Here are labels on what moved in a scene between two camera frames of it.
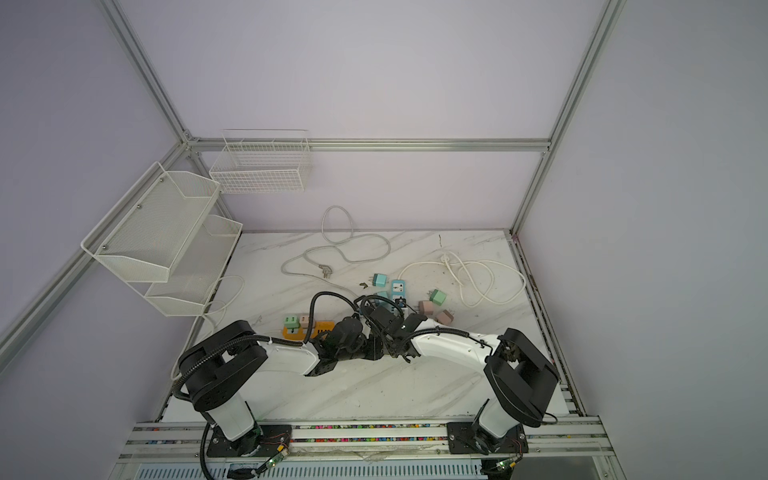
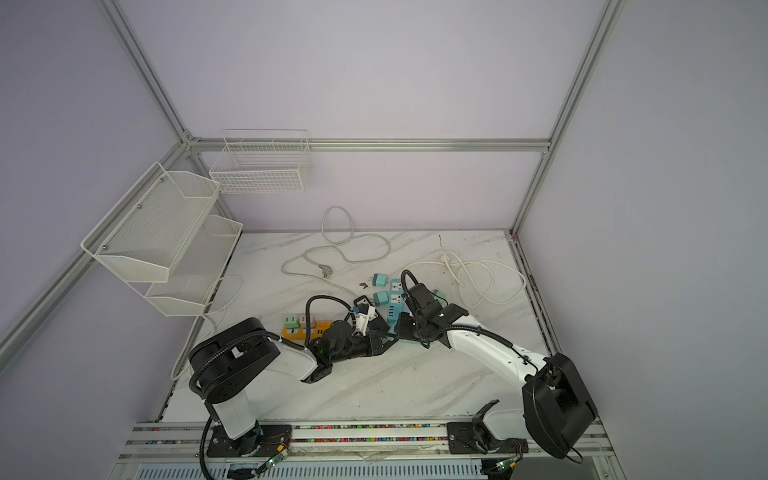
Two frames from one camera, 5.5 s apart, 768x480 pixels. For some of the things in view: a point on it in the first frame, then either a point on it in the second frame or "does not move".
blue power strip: (398, 289) does not move
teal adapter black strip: (379, 280) does not move
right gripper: (390, 351) to (401, 329)
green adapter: (438, 297) does not move
